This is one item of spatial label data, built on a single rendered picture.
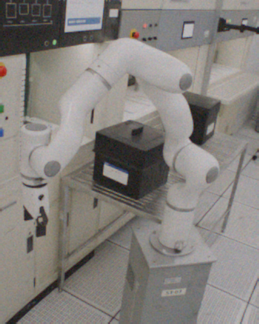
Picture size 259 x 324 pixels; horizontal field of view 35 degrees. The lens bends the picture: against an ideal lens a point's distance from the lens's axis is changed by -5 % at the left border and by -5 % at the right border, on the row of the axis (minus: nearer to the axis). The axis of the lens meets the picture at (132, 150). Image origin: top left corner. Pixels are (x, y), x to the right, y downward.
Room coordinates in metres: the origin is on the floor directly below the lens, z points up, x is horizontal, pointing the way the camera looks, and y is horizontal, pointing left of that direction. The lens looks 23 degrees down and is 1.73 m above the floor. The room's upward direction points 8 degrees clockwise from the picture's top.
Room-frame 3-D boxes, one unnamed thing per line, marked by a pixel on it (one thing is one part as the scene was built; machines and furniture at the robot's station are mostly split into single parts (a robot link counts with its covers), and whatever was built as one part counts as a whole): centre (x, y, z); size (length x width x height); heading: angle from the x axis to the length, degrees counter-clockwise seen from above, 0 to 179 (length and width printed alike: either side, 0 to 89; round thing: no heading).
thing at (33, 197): (1.02, 0.26, 1.12); 0.10 x 0.07 x 0.11; 38
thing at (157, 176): (1.88, -0.01, 0.85); 0.28 x 0.28 x 0.17; 58
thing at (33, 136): (1.02, 0.26, 1.26); 0.09 x 0.08 x 0.13; 38
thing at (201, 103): (2.67, -0.36, 0.89); 0.29 x 0.29 x 0.25; 65
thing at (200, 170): (1.37, -0.23, 1.07); 0.19 x 0.12 x 0.24; 38
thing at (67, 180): (2.26, -0.23, 0.38); 1.30 x 0.60 x 0.76; 153
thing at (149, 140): (1.88, -0.01, 0.98); 0.29 x 0.29 x 0.13; 58
